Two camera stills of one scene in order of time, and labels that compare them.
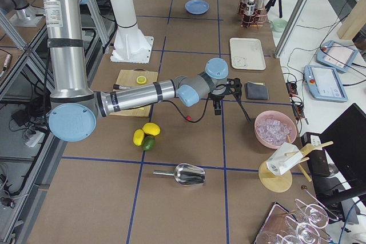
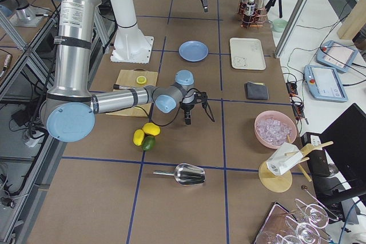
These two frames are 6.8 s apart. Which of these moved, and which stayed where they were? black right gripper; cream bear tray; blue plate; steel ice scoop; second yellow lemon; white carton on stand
Moved: blue plate; black right gripper
Stayed: steel ice scoop; white carton on stand; cream bear tray; second yellow lemon
